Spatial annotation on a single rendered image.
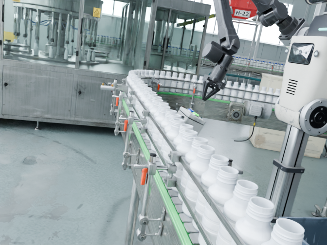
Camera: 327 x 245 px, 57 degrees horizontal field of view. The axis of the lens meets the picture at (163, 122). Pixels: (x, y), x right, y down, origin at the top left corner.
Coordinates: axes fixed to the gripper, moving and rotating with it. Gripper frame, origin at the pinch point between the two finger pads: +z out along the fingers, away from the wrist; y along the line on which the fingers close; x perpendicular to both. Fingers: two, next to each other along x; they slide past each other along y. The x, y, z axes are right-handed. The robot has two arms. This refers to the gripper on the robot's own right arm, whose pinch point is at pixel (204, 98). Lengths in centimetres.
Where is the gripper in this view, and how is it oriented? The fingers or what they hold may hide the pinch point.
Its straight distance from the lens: 127.6
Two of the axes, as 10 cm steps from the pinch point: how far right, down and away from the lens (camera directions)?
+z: -4.7, 8.7, 1.4
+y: 2.2, 2.7, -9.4
